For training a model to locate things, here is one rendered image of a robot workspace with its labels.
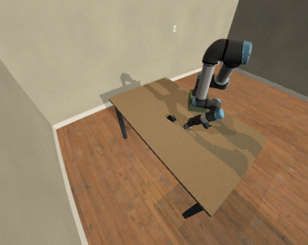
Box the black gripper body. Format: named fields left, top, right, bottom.
left=187, top=113, right=212, bottom=129

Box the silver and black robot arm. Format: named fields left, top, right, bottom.
left=192, top=38, right=252, bottom=122

